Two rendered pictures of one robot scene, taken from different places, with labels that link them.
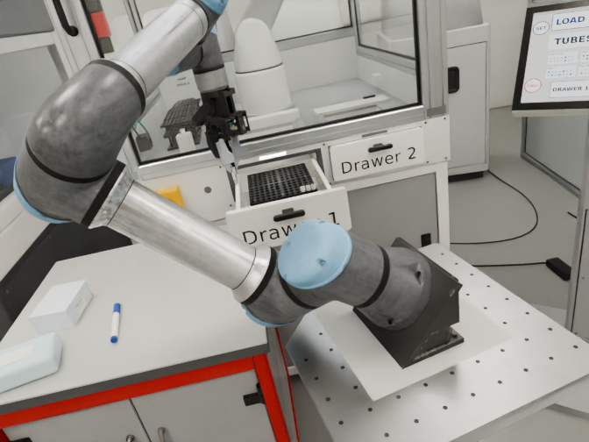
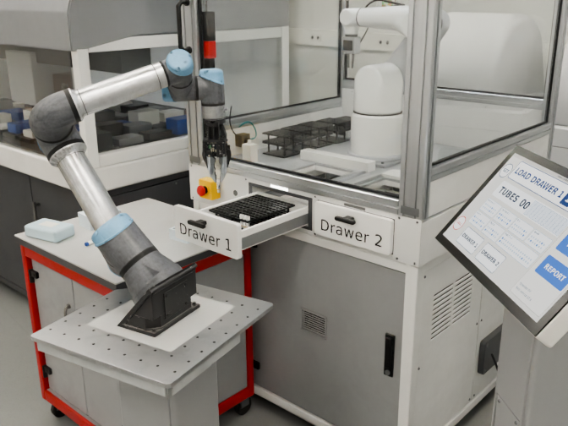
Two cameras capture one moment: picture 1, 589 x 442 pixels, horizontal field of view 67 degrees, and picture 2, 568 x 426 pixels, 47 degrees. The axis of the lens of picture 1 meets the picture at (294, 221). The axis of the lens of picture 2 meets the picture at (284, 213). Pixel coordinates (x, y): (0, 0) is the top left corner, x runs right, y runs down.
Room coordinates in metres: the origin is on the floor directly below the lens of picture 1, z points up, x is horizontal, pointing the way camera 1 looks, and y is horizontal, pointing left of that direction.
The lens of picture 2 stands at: (-0.22, -1.49, 1.57)
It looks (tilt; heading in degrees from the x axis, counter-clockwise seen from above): 19 degrees down; 45
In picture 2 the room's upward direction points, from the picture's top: straight up
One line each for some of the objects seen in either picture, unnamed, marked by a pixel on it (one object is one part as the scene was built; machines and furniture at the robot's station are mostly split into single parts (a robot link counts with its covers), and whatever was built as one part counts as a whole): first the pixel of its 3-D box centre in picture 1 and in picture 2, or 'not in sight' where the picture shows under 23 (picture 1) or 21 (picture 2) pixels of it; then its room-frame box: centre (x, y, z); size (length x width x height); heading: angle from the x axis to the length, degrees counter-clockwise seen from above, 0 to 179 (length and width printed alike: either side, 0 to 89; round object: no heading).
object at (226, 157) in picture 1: (228, 157); (210, 170); (1.09, 0.13, 1.02); 0.06 x 0.03 x 0.09; 45
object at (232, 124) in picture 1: (223, 113); (215, 138); (1.10, 0.12, 1.13); 0.09 x 0.08 x 0.12; 45
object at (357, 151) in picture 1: (377, 154); (352, 226); (1.30, -0.29, 0.87); 0.29 x 0.02 x 0.11; 92
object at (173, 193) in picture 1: (169, 201); (209, 188); (1.25, 0.35, 0.88); 0.07 x 0.05 x 0.07; 92
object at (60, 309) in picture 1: (62, 305); (100, 217); (0.93, 0.59, 0.79); 0.13 x 0.09 x 0.05; 178
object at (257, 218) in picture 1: (289, 220); (206, 231); (0.96, 0.01, 0.87); 0.29 x 0.02 x 0.11; 92
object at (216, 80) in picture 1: (212, 80); (214, 111); (1.10, 0.12, 1.21); 0.08 x 0.08 x 0.05
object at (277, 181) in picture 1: (281, 192); (253, 215); (1.16, 0.02, 0.87); 0.22 x 0.18 x 0.06; 2
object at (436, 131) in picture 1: (275, 134); (369, 179); (1.77, 0.00, 0.87); 1.02 x 0.95 x 0.14; 92
